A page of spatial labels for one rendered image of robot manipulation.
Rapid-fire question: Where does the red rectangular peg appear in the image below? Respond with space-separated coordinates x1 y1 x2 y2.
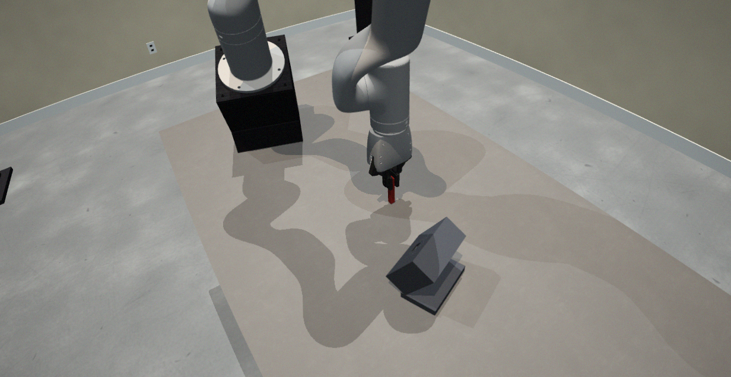
388 176 395 204

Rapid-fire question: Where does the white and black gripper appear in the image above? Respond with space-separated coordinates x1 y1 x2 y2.
367 126 412 191

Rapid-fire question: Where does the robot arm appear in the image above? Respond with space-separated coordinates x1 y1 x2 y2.
208 0 431 134

